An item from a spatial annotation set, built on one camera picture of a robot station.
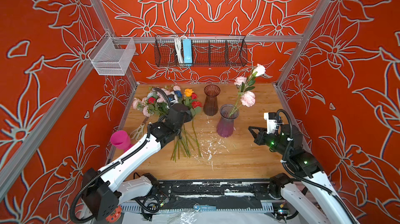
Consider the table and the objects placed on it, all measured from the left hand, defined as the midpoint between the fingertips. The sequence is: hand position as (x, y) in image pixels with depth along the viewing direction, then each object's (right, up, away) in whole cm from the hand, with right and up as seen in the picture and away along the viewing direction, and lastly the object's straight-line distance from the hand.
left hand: (185, 108), depth 77 cm
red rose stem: (+5, +1, +26) cm, 27 cm away
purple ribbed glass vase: (+22, -11, +9) cm, 27 cm away
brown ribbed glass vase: (+14, -1, +18) cm, 23 cm away
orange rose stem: (-1, +4, +27) cm, 27 cm away
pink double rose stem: (+29, +6, -6) cm, 30 cm away
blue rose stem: (-7, +9, +31) cm, 33 cm away
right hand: (+29, -9, -6) cm, 31 cm away
